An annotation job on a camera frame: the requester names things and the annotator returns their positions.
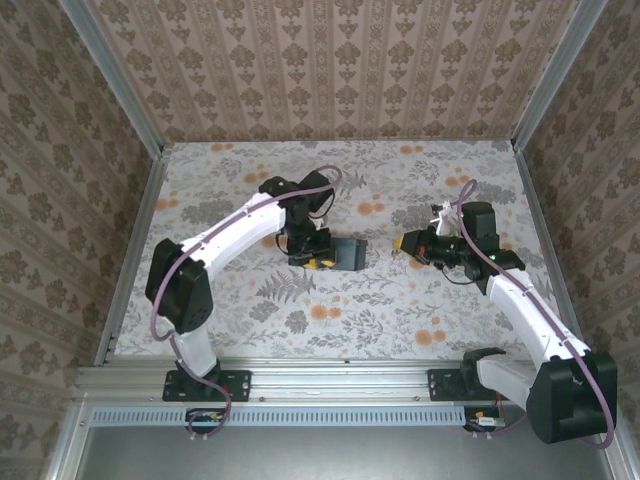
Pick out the grey metal panel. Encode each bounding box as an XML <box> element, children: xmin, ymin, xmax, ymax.
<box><xmin>74</xmin><ymin>424</ymin><xmax>619</xmax><ymax>480</ymax></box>

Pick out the aluminium table side rail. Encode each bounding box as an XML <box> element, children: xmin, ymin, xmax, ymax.
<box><xmin>94</xmin><ymin>144</ymin><xmax>174</xmax><ymax>366</ymax></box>
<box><xmin>512</xmin><ymin>142</ymin><xmax>586</xmax><ymax>326</ymax></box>

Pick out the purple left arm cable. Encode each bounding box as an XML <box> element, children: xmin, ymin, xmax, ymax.
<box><xmin>149</xmin><ymin>164</ymin><xmax>346</xmax><ymax>444</ymax></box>

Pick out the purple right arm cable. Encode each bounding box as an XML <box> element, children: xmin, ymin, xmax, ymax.
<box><xmin>457</xmin><ymin>178</ymin><xmax>617</xmax><ymax>449</ymax></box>

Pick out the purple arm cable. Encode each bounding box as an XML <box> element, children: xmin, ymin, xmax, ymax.
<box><xmin>457</xmin><ymin>178</ymin><xmax>617</xmax><ymax>449</ymax></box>
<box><xmin>149</xmin><ymin>164</ymin><xmax>346</xmax><ymax>444</ymax></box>

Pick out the blue starry print lock box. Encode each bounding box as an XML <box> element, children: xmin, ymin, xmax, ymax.
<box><xmin>331</xmin><ymin>238</ymin><xmax>370</xmax><ymax>272</ymax></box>

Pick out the white slotted cable duct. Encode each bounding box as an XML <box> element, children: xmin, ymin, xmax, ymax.
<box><xmin>92</xmin><ymin>405</ymin><xmax>469</xmax><ymax>427</ymax></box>

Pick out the aluminium cross rail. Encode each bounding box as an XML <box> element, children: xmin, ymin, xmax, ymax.
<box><xmin>74</xmin><ymin>357</ymin><xmax>614</xmax><ymax>404</ymax></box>

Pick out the aluminium frame post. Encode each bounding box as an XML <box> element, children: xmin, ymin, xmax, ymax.
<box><xmin>57</xmin><ymin>0</ymin><xmax>166</xmax><ymax>157</ymax></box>
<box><xmin>512</xmin><ymin>0</ymin><xmax>609</xmax><ymax>151</ymax></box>

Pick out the floral patterned table cover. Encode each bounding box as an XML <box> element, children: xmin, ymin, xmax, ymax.
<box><xmin>113</xmin><ymin>140</ymin><xmax>569</xmax><ymax>361</ymax></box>

